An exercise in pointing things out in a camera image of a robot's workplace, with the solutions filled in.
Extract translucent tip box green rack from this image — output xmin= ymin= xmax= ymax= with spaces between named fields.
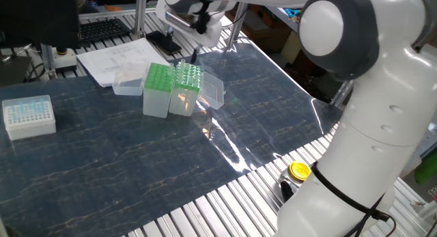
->
xmin=111 ymin=61 xmax=176 ymax=119
xmin=169 ymin=58 xmax=226 ymax=117

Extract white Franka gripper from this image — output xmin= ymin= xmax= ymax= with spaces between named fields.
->
xmin=155 ymin=0 xmax=225 ymax=64

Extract thick black cable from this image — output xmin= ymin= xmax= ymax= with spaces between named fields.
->
xmin=343 ymin=212 xmax=382 ymax=237

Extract black box device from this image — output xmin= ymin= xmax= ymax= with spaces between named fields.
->
xmin=0 ymin=54 xmax=33 ymax=87

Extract dark marble pattern mat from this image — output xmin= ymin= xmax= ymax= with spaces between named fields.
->
xmin=0 ymin=42 xmax=344 ymax=237

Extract white paper sheet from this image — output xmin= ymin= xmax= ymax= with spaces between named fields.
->
xmin=76 ymin=38 xmax=170 ymax=88

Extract glass jar gold lid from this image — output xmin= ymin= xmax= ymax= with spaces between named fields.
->
xmin=278 ymin=161 xmax=311 ymax=204

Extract black smartphone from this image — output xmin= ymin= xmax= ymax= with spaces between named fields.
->
xmin=145 ymin=30 xmax=183 ymax=56

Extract white stand base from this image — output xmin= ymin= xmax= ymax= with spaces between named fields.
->
xmin=53 ymin=47 xmax=79 ymax=73

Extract grey slotted angle beam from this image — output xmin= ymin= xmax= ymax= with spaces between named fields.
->
xmin=419 ymin=122 xmax=437 ymax=159

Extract black cable loop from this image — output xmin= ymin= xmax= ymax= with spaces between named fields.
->
xmin=24 ymin=61 xmax=47 ymax=83

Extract silver metal bar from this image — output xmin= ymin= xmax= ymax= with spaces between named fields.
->
xmin=1 ymin=42 xmax=33 ymax=64

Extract aluminium frame rail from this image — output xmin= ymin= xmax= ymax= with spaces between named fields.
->
xmin=79 ymin=4 xmax=158 ymax=20

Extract thin dark red cable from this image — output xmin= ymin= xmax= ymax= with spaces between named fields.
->
xmin=373 ymin=212 xmax=397 ymax=237

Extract black keyboard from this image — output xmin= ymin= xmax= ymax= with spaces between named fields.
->
xmin=79 ymin=17 xmax=132 ymax=44

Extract black monitor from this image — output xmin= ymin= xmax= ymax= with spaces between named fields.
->
xmin=0 ymin=0 xmax=82 ymax=51

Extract aluminium frame post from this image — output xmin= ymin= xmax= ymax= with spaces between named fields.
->
xmin=132 ymin=0 xmax=148 ymax=40
xmin=40 ymin=42 xmax=57 ymax=81

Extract white tip box blue tips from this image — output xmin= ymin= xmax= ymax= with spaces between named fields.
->
xmin=1 ymin=94 xmax=57 ymax=141

